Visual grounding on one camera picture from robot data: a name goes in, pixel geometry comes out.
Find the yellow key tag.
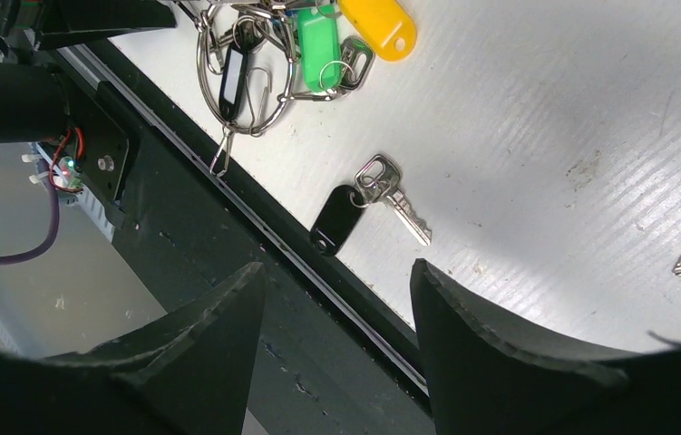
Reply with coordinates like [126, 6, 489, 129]
[337, 0, 417, 62]

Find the green key tag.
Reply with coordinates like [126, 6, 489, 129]
[297, 3, 342, 92]

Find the large silver keyring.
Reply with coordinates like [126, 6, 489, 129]
[192, 0, 356, 179]

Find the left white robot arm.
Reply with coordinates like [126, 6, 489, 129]
[0, 1, 177, 143]

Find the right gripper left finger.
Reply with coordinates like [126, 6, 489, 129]
[0, 262, 268, 434]

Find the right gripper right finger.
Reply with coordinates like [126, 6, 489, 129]
[410, 258, 681, 434]

